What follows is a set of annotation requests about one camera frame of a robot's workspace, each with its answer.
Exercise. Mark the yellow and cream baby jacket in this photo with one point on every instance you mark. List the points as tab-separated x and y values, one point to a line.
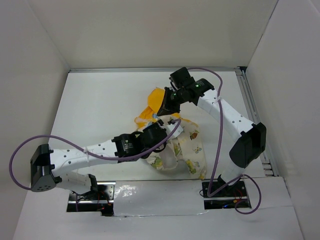
185	148

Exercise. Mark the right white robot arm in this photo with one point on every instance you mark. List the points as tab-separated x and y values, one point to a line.
249	137

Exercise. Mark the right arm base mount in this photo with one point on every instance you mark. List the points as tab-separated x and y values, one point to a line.
226	198

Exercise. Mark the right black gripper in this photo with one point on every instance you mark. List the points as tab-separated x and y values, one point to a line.
167	107

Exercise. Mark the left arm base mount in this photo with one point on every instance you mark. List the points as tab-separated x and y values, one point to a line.
99	198

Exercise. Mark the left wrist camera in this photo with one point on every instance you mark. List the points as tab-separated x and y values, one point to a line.
174	129

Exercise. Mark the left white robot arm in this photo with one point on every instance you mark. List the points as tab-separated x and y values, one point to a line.
51	168

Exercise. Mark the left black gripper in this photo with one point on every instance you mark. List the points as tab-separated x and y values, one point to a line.
144	130

